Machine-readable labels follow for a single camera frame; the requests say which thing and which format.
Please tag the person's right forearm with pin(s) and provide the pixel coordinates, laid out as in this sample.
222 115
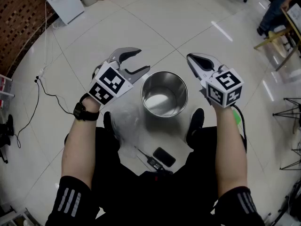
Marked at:
230 149

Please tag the grey storage crate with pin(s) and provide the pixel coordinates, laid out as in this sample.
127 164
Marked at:
16 219

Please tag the person's black striped shirt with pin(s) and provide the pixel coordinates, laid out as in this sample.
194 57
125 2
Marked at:
70 204

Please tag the black folded stand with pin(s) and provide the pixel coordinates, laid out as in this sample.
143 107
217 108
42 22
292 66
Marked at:
5 131

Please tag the white shelf rack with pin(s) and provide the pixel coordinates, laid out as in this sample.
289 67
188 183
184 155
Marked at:
5 88

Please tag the person's left black shoe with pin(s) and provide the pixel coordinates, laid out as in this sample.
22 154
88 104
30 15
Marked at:
107 121

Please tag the person's black shoe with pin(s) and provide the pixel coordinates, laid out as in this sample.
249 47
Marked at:
196 121
107 121

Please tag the person's black trousers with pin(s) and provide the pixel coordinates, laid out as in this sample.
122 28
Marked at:
110 163

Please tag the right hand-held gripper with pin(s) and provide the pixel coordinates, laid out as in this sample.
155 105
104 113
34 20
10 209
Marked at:
223 88

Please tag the stainless steel bucket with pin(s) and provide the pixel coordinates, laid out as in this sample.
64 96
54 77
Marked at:
164 83

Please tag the person's left forearm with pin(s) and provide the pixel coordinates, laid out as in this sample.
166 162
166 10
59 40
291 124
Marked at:
80 145

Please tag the clear plastic bag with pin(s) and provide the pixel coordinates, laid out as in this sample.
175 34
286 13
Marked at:
127 126

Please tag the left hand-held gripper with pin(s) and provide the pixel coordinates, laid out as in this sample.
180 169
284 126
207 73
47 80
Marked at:
108 81

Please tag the white water dispenser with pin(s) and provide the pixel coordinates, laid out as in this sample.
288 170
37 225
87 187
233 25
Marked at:
68 3

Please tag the wooden stool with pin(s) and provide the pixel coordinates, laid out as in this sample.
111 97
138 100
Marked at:
275 35

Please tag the black power adapter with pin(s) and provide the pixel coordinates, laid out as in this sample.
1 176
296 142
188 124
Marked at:
155 164

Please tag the white power strip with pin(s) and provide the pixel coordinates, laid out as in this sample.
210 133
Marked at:
40 73

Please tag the green floor tape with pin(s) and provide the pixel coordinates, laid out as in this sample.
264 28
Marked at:
236 118

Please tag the black smartphone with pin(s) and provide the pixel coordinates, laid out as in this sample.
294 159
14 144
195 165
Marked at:
164 156

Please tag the black smartwatch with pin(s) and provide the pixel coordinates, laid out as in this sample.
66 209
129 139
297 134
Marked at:
80 112

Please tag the black tripod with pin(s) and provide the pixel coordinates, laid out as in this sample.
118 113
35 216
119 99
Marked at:
294 163
290 110

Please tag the person's right black shoe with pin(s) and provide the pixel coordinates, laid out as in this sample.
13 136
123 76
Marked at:
196 121

